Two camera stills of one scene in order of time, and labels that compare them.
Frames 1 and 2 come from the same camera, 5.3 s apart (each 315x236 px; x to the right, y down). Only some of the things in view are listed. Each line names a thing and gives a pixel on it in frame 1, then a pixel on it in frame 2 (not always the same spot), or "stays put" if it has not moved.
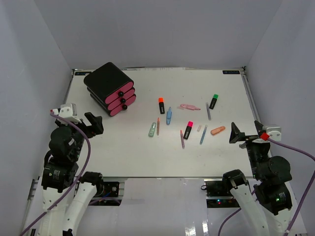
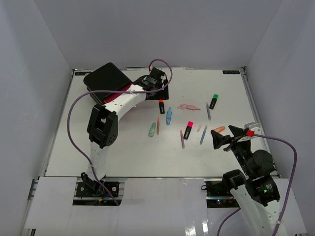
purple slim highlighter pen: [208, 110] stays put
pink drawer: [119, 93] stays put
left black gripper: [96, 127] → [163, 94]
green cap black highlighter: [213, 101] stays put
